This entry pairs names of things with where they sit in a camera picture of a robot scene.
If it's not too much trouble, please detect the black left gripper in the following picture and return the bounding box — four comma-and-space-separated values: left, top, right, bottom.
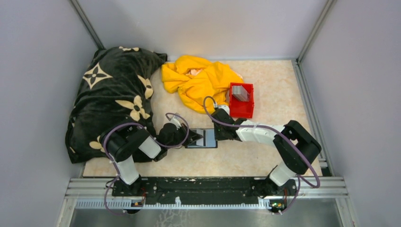
166, 123, 203, 149

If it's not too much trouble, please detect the silver grey credit card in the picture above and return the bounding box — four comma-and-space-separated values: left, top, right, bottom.
202, 129, 207, 147

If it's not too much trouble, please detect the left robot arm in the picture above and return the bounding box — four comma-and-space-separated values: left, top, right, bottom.
100, 121, 204, 196

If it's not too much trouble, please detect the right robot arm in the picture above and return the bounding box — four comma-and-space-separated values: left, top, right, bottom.
209, 108, 322, 195

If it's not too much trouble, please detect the red plastic bin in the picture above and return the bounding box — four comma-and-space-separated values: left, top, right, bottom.
229, 82, 254, 119

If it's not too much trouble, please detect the yellow jacket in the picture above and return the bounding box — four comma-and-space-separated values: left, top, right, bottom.
161, 55, 244, 114

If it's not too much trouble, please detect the black floral blanket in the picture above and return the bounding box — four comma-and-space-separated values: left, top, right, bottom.
65, 46, 168, 164

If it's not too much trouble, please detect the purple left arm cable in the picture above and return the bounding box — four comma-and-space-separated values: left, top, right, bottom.
102, 113, 191, 217

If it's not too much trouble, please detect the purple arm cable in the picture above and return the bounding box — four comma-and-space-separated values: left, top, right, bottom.
102, 113, 191, 217
203, 96, 322, 214

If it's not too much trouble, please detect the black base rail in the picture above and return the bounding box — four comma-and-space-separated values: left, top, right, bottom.
112, 177, 297, 205

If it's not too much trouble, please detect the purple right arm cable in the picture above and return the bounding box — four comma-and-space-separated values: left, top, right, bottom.
203, 96, 322, 214

